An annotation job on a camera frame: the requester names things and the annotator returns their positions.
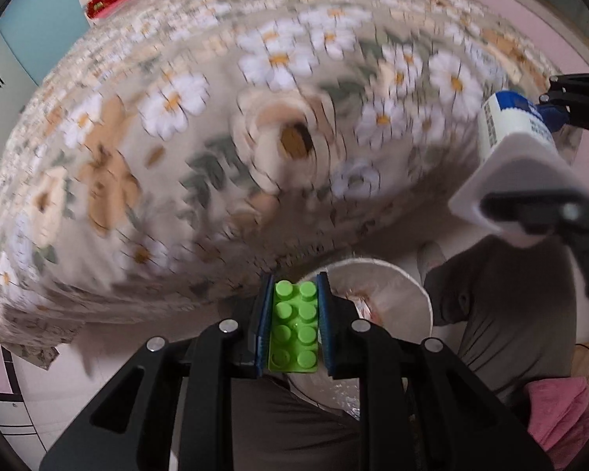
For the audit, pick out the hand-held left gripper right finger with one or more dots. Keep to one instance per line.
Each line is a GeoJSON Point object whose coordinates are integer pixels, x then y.
{"type": "Point", "coordinates": [324, 324]}

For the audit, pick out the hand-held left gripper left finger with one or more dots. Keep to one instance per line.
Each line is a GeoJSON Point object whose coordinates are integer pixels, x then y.
{"type": "Point", "coordinates": [262, 324]}

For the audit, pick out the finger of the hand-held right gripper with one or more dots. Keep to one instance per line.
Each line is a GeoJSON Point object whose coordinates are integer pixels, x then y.
{"type": "Point", "coordinates": [550, 115]}
{"type": "Point", "coordinates": [530, 208]}

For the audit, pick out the green toy brick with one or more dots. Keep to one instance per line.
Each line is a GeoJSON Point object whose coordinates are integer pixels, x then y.
{"type": "Point", "coordinates": [294, 326]}

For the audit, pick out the person's grey pants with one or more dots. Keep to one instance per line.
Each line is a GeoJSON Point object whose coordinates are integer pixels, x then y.
{"type": "Point", "coordinates": [510, 314]}

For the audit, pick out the floral bed blanket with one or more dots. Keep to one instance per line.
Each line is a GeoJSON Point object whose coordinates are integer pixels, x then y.
{"type": "Point", "coordinates": [176, 157]}

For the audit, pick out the pink cloth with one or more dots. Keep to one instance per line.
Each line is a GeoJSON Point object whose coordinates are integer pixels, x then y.
{"type": "Point", "coordinates": [564, 417]}

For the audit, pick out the light blue wardrobe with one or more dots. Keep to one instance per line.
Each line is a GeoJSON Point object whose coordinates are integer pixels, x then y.
{"type": "Point", "coordinates": [24, 59]}

